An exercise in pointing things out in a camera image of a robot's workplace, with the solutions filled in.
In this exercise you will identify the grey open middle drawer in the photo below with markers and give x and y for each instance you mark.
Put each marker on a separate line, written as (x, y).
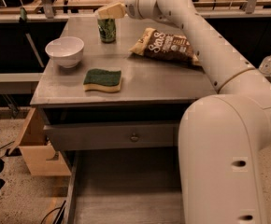
(125, 186)

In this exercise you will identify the green soda can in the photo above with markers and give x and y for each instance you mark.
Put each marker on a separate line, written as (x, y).
(107, 30)

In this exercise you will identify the clear sanitizer bottle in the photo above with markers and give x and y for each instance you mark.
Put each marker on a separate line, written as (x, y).
(265, 66)

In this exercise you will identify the brown yellow snack bag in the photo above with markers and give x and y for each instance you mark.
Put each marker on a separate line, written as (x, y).
(165, 47)

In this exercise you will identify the white ceramic bowl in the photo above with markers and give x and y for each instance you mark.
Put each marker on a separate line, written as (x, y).
(65, 51)

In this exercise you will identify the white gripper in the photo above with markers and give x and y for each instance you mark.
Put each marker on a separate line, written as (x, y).
(131, 4)

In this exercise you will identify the grey top drawer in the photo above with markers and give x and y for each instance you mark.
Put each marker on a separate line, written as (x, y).
(108, 127)

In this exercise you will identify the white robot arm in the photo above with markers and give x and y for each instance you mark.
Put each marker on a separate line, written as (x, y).
(219, 136)

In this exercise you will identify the green yellow sponge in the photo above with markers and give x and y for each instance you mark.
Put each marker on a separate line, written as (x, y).
(102, 80)

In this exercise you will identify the grey drawer cabinet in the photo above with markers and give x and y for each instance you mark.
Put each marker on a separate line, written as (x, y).
(143, 81)

